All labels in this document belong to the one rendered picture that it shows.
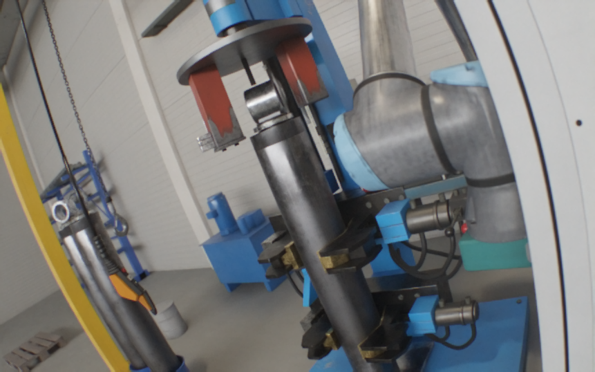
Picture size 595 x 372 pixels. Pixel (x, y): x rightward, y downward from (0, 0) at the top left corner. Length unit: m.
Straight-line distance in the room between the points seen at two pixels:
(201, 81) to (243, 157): 3.05
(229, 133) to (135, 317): 1.38
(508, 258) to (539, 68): 0.33
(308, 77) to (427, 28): 1.87
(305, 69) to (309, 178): 0.44
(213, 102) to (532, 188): 1.19
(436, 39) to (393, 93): 2.61
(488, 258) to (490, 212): 0.09
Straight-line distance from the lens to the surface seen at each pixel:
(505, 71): 0.43
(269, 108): 1.46
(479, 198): 0.61
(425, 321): 1.67
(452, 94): 0.57
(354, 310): 1.62
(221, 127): 1.42
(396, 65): 0.71
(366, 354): 1.66
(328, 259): 1.42
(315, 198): 1.45
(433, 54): 3.24
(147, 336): 2.43
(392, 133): 0.59
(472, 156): 0.58
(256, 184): 4.45
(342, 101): 1.78
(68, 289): 3.56
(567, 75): 0.42
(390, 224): 1.46
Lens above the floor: 1.46
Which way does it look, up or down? 10 degrees down
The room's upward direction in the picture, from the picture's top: 22 degrees counter-clockwise
